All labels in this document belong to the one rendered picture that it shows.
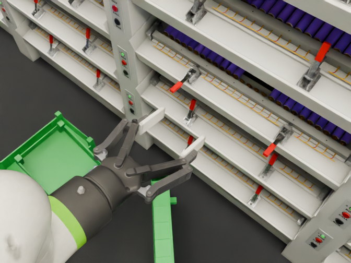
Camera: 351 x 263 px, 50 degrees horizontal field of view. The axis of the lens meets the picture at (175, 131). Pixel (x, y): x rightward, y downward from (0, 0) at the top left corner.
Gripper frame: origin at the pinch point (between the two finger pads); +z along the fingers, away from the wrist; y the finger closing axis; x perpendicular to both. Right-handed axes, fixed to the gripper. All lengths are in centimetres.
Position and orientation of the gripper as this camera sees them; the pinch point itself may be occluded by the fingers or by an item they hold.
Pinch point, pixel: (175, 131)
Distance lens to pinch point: 72.9
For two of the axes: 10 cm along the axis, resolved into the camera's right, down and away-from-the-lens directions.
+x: 1.3, -6.5, -7.4
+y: 7.6, 5.5, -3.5
